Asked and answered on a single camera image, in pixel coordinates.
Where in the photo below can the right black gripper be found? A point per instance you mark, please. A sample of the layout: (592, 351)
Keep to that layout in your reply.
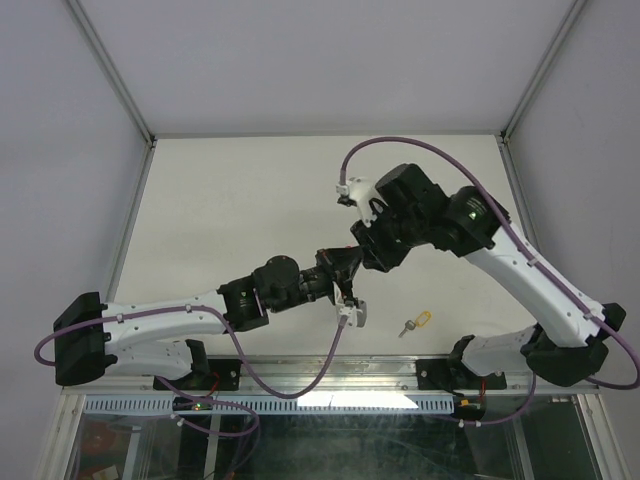
(374, 254)

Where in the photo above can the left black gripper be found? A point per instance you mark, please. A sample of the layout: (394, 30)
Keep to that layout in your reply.
(340, 265)

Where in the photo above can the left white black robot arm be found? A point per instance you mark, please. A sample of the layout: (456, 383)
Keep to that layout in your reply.
(93, 338)

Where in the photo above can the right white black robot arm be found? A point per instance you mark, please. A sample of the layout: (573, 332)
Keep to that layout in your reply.
(405, 209)

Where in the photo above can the key with yellow tag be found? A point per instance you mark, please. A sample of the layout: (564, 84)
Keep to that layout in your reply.
(420, 321)

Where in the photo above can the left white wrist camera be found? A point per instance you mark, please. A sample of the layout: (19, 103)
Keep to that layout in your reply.
(350, 312)

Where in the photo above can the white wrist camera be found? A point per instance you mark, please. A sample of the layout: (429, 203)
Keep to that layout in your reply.
(350, 312)
(361, 193)

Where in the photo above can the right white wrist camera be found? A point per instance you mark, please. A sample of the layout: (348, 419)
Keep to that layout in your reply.
(361, 193)

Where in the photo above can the aluminium mounting rail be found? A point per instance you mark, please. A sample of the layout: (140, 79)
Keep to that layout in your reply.
(290, 374)

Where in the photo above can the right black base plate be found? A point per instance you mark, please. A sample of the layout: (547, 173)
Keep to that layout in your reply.
(440, 375)

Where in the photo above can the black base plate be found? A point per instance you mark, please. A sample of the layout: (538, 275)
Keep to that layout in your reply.
(217, 374)
(440, 375)

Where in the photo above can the grey slotted cable duct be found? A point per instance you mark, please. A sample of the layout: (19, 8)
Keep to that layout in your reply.
(312, 403)

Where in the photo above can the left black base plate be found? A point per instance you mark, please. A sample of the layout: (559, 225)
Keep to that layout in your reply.
(217, 374)

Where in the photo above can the right aluminium frame post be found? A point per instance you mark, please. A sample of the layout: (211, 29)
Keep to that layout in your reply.
(545, 66)

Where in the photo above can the aluminium frame post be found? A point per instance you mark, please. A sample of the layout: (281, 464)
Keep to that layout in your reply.
(106, 64)
(545, 66)

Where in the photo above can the left aluminium frame post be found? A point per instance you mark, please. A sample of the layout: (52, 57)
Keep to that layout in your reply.
(106, 64)

